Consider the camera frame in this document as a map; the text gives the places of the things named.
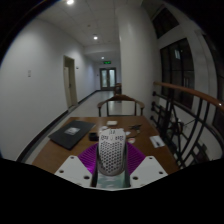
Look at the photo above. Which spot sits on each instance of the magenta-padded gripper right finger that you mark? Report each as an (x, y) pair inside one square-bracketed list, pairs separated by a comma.
[(146, 168)]

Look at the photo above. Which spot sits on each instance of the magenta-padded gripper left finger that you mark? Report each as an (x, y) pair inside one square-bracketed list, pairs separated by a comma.
[(75, 168)]

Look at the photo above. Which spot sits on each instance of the white perforated computer mouse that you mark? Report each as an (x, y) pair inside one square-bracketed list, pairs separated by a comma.
[(111, 151)]

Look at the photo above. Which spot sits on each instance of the white paper card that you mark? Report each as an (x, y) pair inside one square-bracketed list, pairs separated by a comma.
[(157, 141)]

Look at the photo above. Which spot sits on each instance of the closed dark laptop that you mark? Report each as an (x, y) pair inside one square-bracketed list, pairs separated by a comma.
[(71, 133)]

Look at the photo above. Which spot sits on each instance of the small black box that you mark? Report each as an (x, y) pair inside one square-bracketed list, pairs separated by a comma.
[(93, 136)]

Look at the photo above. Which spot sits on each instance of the black railing with wooden handrail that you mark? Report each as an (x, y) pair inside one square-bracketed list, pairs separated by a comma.
[(186, 126)]

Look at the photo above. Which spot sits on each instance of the wooden armchair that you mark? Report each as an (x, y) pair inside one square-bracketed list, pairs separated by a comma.
[(120, 98)]

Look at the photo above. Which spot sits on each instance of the open doorway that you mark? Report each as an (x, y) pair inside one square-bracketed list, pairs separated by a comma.
[(70, 81)]

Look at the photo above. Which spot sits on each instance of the glass double door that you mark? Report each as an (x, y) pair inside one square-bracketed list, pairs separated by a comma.
[(108, 79)]

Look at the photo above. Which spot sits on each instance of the dark framed window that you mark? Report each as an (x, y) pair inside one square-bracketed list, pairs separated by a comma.
[(178, 73)]

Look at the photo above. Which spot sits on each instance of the green exit sign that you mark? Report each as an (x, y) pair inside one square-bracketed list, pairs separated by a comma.
[(107, 62)]

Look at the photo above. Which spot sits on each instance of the round ceiling light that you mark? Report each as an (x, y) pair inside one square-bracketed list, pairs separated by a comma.
[(70, 1), (102, 57), (95, 37)]

